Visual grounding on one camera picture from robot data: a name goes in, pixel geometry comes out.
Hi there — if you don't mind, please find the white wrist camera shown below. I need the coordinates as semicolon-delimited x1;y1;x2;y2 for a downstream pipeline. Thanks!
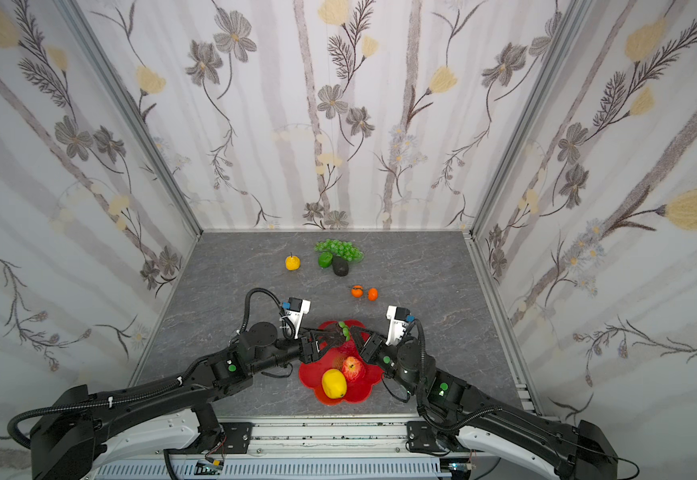
282;297;310;339
386;306;415;346

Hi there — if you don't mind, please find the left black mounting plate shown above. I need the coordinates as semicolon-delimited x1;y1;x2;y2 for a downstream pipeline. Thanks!
190;422;254;456

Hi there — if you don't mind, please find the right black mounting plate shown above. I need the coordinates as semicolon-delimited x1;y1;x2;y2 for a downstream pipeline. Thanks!
406;420;462;457

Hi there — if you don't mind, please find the red flower-shaped fruit bowl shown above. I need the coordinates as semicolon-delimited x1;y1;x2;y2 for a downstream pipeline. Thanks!
298;320;384;406

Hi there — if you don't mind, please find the yellow lemon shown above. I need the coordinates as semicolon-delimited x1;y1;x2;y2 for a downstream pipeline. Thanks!
322;369;348;400

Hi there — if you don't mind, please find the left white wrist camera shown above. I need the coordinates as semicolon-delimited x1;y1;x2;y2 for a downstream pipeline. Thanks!
282;297;310;339

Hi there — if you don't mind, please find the black mounting plate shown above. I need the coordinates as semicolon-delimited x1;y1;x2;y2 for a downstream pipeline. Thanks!
190;422;254;456
406;420;462;457

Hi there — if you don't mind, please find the green lime fruit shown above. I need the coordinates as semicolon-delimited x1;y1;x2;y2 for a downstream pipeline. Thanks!
318;251;334;268

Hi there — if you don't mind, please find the dark avocado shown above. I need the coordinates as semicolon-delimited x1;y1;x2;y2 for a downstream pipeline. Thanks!
332;256;350;277

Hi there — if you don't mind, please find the white slotted cable duct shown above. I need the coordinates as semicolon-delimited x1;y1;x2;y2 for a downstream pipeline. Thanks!
92;457;446;480

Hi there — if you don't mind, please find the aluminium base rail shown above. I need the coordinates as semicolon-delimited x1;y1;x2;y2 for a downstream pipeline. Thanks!
77;412;572;480

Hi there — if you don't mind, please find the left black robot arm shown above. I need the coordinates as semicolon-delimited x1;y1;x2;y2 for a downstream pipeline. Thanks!
6;322;344;479

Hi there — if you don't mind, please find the green grape bunch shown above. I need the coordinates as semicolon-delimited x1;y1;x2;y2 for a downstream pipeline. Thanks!
314;239;365;262

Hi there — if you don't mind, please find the red apple fruit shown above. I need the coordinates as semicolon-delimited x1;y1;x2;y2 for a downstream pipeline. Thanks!
342;356;366;384

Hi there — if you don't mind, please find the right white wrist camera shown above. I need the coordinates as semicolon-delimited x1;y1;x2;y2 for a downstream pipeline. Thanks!
386;306;415;346

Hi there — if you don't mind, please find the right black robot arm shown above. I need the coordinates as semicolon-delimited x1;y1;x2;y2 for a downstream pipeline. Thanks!
350;327;619;479

